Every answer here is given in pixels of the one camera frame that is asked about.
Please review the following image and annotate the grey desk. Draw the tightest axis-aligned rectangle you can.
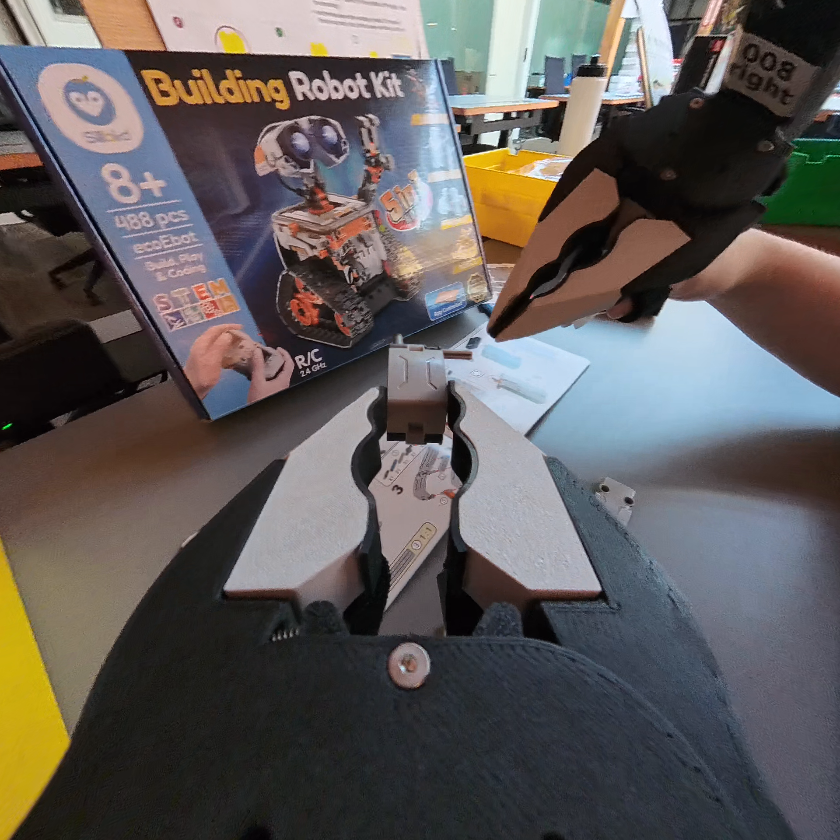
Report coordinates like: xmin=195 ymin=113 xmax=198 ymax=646
xmin=0 ymin=223 xmax=840 ymax=840

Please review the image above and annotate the wooden post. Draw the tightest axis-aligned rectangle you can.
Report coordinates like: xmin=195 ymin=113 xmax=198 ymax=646
xmin=599 ymin=0 xmax=628 ymax=93

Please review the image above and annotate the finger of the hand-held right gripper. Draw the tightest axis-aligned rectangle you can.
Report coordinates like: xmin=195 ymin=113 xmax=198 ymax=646
xmin=489 ymin=169 xmax=626 ymax=341
xmin=497 ymin=200 xmax=691 ymax=342

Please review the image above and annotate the white printed task sheet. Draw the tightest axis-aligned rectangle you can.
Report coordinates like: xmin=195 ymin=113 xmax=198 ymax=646
xmin=146 ymin=0 xmax=429 ymax=59

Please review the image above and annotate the person's right hand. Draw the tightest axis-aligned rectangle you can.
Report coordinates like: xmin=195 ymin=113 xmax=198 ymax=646
xmin=607 ymin=252 xmax=736 ymax=322

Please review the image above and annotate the grey axle with connector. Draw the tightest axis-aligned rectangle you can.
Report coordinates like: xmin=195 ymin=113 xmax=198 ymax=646
xmin=395 ymin=338 xmax=475 ymax=362

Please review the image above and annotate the green plastic bin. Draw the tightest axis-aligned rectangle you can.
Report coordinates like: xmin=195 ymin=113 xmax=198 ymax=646
xmin=761 ymin=134 xmax=840 ymax=227

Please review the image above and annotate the yellow plastic bin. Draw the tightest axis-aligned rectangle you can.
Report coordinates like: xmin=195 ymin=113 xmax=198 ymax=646
xmin=0 ymin=538 xmax=72 ymax=840
xmin=462 ymin=147 xmax=581 ymax=249

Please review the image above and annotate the grey building block shell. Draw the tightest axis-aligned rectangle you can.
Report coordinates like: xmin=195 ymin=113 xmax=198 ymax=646
xmin=386 ymin=346 xmax=451 ymax=442

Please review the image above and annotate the blue robot kit box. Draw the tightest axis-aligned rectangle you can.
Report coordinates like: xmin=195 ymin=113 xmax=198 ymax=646
xmin=0 ymin=45 xmax=493 ymax=421

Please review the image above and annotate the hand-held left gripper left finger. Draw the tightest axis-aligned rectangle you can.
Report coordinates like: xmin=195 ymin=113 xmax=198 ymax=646
xmin=223 ymin=386 xmax=389 ymax=618

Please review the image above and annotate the black box with green light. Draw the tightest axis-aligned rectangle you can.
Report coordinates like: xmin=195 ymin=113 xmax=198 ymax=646
xmin=0 ymin=318 xmax=135 ymax=450

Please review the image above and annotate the grey building panel with holes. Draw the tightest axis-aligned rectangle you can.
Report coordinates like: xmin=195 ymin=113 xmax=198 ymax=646
xmin=594 ymin=477 xmax=637 ymax=526

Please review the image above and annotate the wood-edged office desk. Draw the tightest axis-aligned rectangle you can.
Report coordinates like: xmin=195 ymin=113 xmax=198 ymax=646
xmin=449 ymin=95 xmax=560 ymax=151

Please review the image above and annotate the wooden display board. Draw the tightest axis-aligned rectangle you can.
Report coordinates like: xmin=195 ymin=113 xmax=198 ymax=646
xmin=80 ymin=0 xmax=168 ymax=52

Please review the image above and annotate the open building instruction booklet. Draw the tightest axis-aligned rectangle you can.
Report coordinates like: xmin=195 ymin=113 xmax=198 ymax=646
xmin=371 ymin=320 xmax=592 ymax=613

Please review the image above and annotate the person's right forearm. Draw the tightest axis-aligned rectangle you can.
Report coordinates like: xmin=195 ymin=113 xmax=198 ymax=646
xmin=715 ymin=226 xmax=840 ymax=398

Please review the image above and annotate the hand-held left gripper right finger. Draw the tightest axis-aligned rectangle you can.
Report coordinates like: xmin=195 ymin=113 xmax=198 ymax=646
xmin=440 ymin=382 xmax=603 ymax=614

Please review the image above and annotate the white water bottle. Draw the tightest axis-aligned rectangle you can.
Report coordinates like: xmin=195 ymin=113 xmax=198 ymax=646
xmin=558 ymin=56 xmax=606 ymax=158

